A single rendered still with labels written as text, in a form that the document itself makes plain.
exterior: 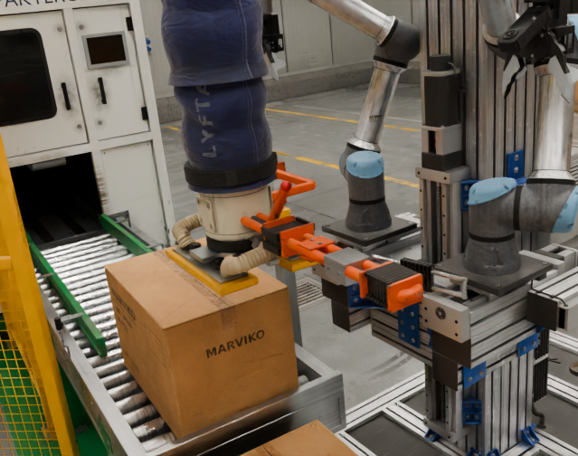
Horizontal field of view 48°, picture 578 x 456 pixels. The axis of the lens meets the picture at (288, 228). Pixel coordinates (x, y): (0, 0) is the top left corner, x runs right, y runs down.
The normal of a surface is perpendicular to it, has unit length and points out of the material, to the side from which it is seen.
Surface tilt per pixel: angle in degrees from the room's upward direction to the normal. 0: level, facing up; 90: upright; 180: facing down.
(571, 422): 0
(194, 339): 90
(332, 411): 90
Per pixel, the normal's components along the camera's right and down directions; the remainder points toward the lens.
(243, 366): 0.51, 0.24
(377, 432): -0.10, -0.94
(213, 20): 0.18, 0.06
